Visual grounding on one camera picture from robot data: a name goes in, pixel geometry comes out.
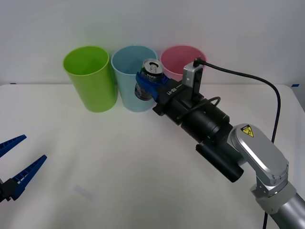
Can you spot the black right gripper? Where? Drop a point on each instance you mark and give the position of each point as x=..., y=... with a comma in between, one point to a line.
x=170, y=100

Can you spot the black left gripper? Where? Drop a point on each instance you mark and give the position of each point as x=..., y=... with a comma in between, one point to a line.
x=2, y=192

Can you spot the dark drink can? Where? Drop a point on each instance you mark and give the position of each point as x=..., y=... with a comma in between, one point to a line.
x=152, y=66

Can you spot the silver and black right arm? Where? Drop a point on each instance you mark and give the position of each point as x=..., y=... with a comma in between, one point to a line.
x=257, y=152

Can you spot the pink plastic bin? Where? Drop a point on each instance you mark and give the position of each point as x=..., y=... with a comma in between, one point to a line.
x=176, y=59

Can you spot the pale blue plastic bin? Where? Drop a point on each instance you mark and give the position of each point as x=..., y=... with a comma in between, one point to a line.
x=125, y=90

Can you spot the yellow-green plastic bin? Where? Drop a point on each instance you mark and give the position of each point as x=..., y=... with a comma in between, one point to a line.
x=95, y=90

